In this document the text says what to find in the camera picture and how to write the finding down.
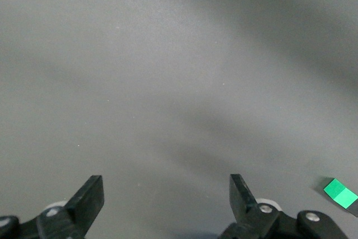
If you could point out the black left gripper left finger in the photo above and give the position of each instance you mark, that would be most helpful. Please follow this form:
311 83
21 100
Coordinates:
86 197

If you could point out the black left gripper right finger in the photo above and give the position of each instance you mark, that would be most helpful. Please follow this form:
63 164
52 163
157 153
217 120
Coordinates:
242 197

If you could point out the green cube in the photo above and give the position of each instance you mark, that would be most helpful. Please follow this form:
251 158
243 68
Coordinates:
339 194

